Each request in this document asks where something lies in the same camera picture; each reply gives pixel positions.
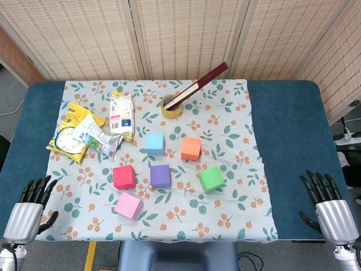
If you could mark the pink foam cube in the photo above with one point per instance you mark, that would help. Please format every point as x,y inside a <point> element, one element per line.
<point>128,204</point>

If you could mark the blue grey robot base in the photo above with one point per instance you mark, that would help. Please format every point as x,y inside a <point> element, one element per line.
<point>175,254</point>

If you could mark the dark red closed fan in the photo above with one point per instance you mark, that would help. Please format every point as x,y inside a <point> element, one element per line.
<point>197,84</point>

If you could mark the orange foam cube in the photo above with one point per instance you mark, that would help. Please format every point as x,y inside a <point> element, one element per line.
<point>191,148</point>

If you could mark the red foam cube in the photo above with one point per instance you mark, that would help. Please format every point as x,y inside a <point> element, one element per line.
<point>123,177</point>

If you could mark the light blue foam cube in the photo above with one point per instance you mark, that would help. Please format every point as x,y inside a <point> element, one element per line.
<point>154,142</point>

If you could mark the yellow snack bag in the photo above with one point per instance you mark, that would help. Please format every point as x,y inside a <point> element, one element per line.
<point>66,141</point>

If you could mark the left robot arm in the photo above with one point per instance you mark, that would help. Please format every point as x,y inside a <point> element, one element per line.
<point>8,259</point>

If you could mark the green foam cube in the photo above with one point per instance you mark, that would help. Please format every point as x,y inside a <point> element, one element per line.
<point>211,179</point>

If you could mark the small yellow packet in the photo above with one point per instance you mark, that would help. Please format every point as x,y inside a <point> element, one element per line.
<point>117,94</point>

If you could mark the yellow tape roll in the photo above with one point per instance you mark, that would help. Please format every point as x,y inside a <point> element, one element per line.
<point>169,114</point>

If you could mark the white green snack bag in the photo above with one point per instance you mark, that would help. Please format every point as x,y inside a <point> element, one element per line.
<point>93,135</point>

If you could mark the purple foam cube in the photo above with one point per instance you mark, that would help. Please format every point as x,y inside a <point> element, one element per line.
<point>160,175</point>

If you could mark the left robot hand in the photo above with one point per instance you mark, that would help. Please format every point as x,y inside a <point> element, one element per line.
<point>24,223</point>

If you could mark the floral tablecloth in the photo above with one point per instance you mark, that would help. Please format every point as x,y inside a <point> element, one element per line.
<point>183,214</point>

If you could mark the white carton box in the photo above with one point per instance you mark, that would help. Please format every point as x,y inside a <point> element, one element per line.
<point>121,113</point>

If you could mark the woven folding screen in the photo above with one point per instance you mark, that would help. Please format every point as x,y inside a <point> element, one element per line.
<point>183,34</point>

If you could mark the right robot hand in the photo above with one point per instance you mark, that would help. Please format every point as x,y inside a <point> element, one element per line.
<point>335,220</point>

